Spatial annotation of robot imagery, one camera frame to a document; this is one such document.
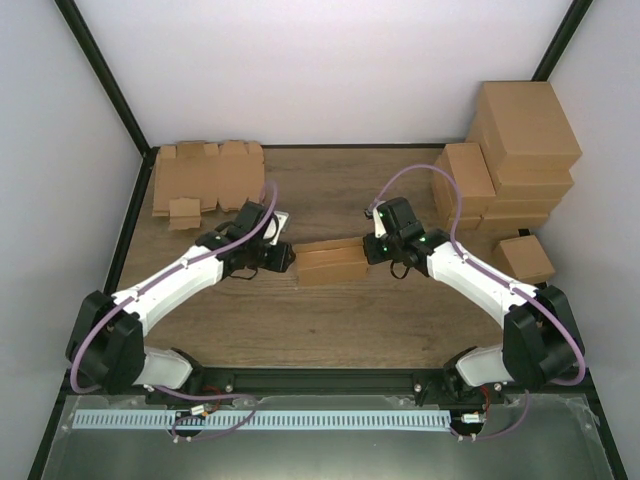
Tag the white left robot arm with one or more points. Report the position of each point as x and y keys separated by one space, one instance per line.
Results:
x=107 y=348

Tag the large top cardboard box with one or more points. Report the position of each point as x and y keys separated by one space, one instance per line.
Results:
x=521 y=126

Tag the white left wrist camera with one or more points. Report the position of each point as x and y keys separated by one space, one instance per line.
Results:
x=277 y=225

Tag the black frame post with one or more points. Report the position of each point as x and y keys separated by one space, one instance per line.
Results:
x=92 y=52
x=566 y=30

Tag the black frame post right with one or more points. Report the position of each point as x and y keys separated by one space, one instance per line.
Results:
x=566 y=30

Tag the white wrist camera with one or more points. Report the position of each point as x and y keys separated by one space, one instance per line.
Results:
x=372 y=213
x=277 y=225

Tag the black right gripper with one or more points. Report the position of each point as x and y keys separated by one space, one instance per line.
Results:
x=373 y=254

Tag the medium folded cardboard box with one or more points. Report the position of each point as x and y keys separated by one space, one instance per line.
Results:
x=465 y=164

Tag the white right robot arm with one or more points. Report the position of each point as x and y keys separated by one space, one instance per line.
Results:
x=540 y=343

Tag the small loose cardboard flap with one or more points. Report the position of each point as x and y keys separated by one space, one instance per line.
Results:
x=184 y=214

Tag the small single cardboard box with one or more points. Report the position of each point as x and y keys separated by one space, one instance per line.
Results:
x=524 y=259

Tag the brown cardboard box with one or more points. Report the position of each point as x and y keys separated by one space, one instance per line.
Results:
x=330 y=262

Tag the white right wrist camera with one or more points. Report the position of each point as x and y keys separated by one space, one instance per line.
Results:
x=372 y=213

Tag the stack of flat cardboard blanks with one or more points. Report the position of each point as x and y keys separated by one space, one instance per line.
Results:
x=221 y=175

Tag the black frame post left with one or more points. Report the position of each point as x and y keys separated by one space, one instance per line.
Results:
x=92 y=52

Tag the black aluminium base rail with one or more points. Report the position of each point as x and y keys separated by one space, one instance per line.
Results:
x=425 y=386

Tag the light blue slotted cable duct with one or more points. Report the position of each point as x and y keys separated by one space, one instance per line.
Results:
x=274 y=420

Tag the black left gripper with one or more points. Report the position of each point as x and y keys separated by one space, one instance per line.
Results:
x=280 y=262

